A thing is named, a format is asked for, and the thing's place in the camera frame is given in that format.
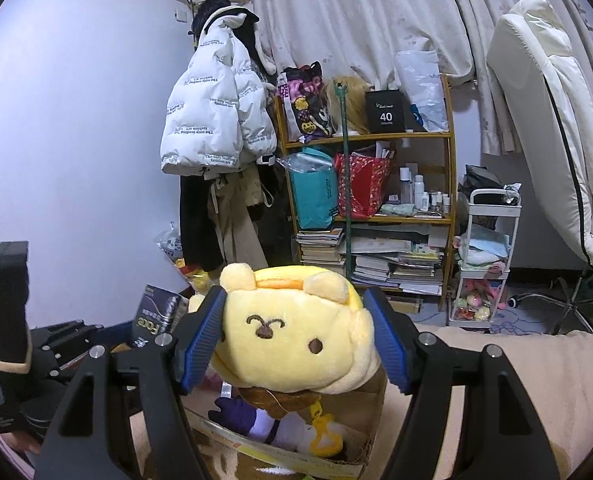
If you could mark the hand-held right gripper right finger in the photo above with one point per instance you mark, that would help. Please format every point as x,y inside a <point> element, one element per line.
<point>391,345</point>

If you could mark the stack of books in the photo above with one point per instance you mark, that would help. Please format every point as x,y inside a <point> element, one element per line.
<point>321,247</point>

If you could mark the printed cardboard box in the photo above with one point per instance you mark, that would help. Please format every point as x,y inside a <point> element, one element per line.
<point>366,425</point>

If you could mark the black printed carton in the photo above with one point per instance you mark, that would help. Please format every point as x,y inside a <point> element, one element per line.
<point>164,310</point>

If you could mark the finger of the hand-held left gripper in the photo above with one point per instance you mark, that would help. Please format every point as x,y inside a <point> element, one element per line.
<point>119,336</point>

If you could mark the black box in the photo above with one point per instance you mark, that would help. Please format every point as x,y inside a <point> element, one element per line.
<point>385,112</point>

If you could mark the white plastic bag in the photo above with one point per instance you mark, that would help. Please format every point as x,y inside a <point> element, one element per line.
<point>419,85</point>

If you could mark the white puffer jacket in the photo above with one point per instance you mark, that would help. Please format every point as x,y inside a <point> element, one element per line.
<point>201,110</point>

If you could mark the black bag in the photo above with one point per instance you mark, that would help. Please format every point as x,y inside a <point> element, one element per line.
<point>479,180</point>

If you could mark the colourful printed bag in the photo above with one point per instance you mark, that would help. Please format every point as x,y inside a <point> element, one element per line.
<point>304,105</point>

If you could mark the red gift bag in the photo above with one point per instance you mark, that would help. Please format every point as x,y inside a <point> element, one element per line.
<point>369,185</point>

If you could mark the white trolley cart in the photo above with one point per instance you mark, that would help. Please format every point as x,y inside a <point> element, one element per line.
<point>481,260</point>

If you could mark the row of cosmetic bottles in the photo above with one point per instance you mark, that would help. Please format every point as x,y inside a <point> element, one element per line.
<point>424,195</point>

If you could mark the teal paper bag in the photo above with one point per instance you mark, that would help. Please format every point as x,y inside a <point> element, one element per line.
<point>311,195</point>

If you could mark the yellow dog plush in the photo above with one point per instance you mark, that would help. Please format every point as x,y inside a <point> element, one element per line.
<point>286,330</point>

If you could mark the floral curtain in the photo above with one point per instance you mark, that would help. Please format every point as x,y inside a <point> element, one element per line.
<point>366,15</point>

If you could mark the blonde wig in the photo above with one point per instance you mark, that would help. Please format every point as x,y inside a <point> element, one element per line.
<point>359,105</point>

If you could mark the cream reclining chair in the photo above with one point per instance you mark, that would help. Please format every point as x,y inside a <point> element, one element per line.
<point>536,110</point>

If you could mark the pile of papers and booklets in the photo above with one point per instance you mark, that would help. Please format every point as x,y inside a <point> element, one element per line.
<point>396,260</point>

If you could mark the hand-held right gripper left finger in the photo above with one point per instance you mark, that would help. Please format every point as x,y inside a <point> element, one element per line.
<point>204,345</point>

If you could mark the beige coat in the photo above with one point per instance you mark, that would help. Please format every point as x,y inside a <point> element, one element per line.
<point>236,230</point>

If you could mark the wooden shelf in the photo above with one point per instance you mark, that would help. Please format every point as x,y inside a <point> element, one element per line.
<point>411,134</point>

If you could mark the black coat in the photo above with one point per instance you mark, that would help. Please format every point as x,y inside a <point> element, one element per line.
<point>199,220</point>

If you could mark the green pole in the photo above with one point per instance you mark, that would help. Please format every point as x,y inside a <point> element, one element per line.
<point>347,185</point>

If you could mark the purple and white plush toy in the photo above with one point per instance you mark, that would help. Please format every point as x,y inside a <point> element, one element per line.
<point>271,422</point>

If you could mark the dark hanging garment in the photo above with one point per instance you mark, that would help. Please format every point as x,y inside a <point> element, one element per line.
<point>276,220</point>

